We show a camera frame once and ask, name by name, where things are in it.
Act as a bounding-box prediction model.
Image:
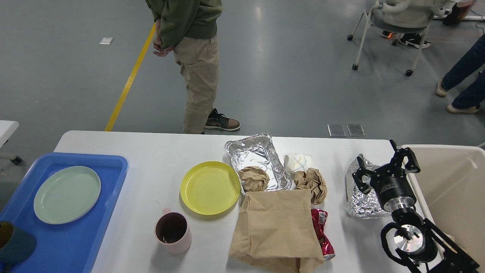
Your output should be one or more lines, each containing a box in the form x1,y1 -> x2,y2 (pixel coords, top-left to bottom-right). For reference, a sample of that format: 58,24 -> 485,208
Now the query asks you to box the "pink mug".
155,208 -> 192,254

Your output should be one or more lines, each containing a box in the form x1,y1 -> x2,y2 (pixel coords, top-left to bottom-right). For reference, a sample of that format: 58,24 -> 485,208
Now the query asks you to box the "light green plate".
33,166 -> 102,224

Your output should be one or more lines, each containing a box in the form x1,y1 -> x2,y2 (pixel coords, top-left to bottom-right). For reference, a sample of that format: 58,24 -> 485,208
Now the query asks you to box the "crushed red can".
311,209 -> 335,262

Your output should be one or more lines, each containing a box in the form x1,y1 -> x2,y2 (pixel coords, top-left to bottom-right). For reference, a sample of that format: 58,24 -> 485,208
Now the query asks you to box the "white side table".
0,120 -> 22,165

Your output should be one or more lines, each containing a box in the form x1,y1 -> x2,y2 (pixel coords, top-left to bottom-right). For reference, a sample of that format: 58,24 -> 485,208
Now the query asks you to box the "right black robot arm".
352,140 -> 479,273

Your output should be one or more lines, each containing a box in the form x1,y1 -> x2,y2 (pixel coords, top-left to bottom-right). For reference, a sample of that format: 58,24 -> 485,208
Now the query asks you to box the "brown paper bag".
228,189 -> 324,273

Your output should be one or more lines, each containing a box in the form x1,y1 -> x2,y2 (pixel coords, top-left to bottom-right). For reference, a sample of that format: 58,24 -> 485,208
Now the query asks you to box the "dark bag on floor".
442,0 -> 476,26

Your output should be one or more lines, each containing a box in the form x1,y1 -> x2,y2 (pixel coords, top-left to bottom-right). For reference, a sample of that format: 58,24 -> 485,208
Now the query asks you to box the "blue plastic tray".
1,152 -> 128,273

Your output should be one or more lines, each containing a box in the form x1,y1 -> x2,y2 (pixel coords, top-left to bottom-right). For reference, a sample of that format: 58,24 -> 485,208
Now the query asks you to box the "beige plastic bin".
408,144 -> 485,273

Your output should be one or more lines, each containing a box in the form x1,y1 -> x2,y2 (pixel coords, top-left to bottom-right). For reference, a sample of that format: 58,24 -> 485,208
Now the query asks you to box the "white office chair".
347,0 -> 454,77

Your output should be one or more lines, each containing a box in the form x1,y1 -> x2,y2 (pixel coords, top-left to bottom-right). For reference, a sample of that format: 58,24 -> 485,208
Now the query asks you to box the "person in khaki trousers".
146,0 -> 240,134

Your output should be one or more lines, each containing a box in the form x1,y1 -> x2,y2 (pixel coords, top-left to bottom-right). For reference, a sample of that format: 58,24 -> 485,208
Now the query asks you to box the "aluminium foil tray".
225,133 -> 293,191

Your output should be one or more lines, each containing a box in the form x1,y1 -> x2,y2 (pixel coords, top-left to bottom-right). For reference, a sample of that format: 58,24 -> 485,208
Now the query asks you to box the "dark teal mug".
0,221 -> 37,264

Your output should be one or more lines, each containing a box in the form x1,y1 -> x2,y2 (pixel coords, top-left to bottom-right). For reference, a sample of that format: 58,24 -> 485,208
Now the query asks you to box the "crumpled brown paper ball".
237,166 -> 269,192

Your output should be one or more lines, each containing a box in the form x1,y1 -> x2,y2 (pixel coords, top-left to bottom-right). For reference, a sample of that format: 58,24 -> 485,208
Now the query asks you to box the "crumpled aluminium foil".
345,159 -> 390,220

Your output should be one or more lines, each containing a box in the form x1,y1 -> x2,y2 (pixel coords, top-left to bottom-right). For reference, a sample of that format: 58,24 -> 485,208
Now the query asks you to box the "yellow plate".
180,161 -> 241,215

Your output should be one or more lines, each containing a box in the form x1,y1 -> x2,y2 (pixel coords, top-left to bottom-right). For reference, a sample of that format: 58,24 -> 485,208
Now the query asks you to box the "metal floor plate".
346,123 -> 366,138
327,124 -> 346,138

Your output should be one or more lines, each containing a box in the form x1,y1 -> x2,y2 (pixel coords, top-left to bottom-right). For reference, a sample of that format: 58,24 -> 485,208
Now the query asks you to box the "crumpled brown paper wad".
294,168 -> 328,205

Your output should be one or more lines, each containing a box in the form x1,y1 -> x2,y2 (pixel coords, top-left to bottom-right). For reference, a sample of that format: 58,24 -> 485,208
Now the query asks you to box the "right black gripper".
352,140 -> 421,212

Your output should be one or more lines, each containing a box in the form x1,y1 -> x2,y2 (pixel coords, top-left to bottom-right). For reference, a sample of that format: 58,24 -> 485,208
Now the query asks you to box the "person in black sneakers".
381,31 -> 423,49

